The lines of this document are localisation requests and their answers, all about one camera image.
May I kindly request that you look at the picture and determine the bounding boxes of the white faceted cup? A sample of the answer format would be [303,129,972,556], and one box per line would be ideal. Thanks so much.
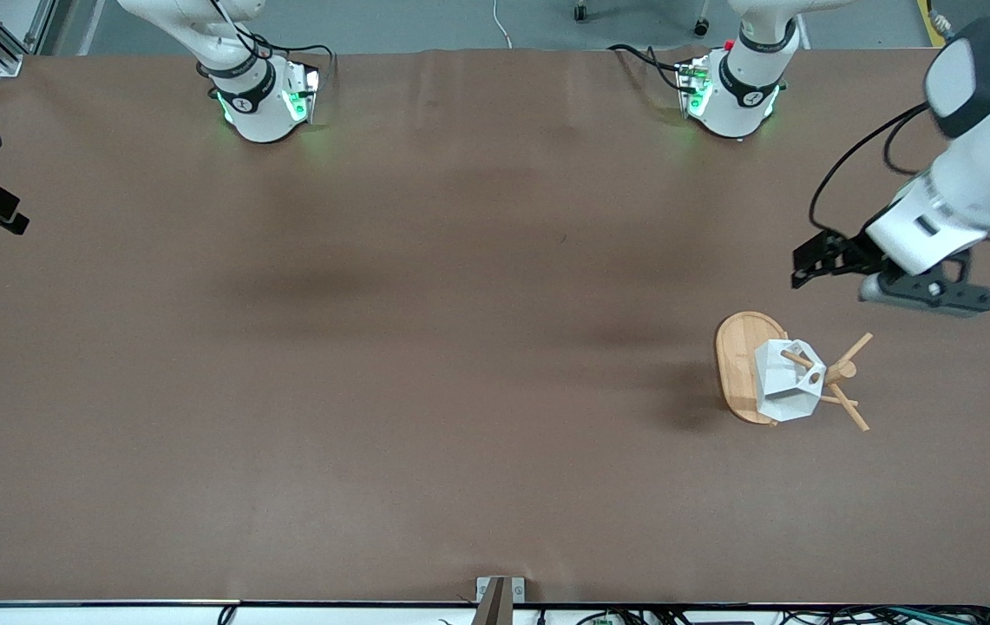
[753,339,828,424]

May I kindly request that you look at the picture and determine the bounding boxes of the wooden cup rack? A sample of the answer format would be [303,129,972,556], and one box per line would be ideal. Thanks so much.
[714,311,875,433]

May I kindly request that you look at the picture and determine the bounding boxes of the black left arm base cable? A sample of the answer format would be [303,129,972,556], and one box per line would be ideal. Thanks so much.
[607,43,695,95]

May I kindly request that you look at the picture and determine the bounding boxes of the black arm base cable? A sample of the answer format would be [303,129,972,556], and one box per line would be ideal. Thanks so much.
[607,43,695,95]
[195,0,335,92]

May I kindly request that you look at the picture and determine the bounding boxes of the black right arm base cable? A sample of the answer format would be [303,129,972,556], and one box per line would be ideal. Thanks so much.
[195,0,335,92]

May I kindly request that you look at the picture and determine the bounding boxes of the cable bundle under table edge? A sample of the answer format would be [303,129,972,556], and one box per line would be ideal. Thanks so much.
[573,605,990,625]

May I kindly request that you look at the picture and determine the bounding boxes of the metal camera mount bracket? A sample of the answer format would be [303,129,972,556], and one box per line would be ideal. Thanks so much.
[475,576,528,625]

